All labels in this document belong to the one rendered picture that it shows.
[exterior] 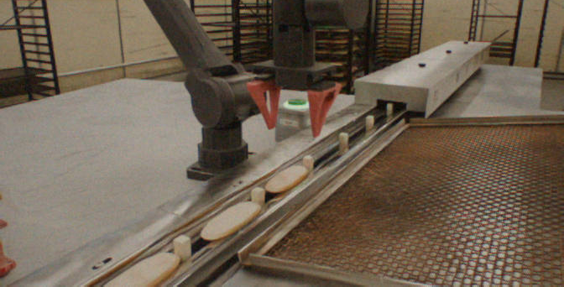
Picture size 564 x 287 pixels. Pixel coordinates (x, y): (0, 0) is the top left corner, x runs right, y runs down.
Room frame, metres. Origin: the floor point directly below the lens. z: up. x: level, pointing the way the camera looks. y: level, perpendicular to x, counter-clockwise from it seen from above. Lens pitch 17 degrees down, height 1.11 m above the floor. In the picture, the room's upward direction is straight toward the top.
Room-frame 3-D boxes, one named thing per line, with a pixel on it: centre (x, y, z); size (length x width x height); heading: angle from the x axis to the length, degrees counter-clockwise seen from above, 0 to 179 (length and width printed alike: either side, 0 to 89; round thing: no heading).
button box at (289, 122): (0.86, -0.03, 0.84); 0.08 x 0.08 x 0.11; 59
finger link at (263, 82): (0.60, 0.00, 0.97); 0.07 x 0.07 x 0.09; 59
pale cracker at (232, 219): (0.46, 0.06, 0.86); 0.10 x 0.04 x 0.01; 149
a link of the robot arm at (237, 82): (0.69, 0.08, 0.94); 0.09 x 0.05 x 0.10; 48
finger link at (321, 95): (0.57, -0.04, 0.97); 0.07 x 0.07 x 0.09; 59
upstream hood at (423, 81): (1.51, -0.58, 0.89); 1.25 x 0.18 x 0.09; 149
